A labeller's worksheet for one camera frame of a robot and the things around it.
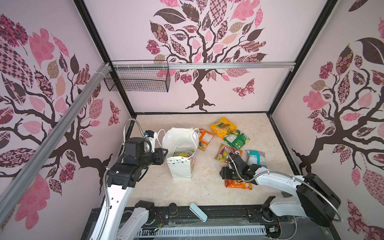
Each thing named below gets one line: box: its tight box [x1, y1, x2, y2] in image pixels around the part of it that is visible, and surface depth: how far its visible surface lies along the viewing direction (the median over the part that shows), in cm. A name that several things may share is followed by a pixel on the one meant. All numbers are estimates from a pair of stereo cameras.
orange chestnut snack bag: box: [224, 179, 253, 190], surface depth 83 cm
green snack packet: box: [223, 129, 251, 150], surface depth 102 cm
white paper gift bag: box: [162, 127, 200, 180], surface depth 79 cm
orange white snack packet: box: [198, 128, 215, 152], surface depth 104 cm
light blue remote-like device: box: [189, 202, 208, 223], surface depth 73 cm
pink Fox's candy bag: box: [214, 143, 243, 164], surface depth 97 cm
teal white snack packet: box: [245, 150, 268, 169], surface depth 92 cm
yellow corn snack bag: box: [210, 117, 237, 139], surface depth 106 cm
